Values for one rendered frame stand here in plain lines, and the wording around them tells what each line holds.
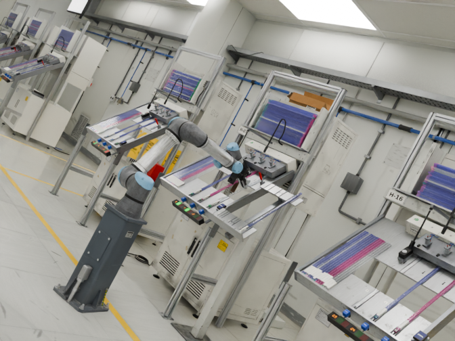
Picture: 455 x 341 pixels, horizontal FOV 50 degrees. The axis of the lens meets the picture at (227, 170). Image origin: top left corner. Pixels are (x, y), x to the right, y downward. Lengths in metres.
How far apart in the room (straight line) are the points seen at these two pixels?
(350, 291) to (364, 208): 2.37
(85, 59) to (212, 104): 3.25
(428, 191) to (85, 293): 1.95
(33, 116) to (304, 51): 3.85
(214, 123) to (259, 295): 1.79
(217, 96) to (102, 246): 2.38
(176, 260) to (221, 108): 1.68
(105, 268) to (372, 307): 1.38
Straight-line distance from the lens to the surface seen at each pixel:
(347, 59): 5.74
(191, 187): 3.51
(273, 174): 3.43
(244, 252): 3.08
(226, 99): 4.81
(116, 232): 2.72
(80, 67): 7.57
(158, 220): 4.81
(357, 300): 2.53
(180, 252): 3.77
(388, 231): 2.96
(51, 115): 7.57
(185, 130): 2.82
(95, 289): 2.83
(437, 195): 2.93
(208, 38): 6.68
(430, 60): 5.24
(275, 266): 3.79
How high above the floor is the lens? 1.06
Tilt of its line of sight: 1 degrees down
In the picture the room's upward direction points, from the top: 28 degrees clockwise
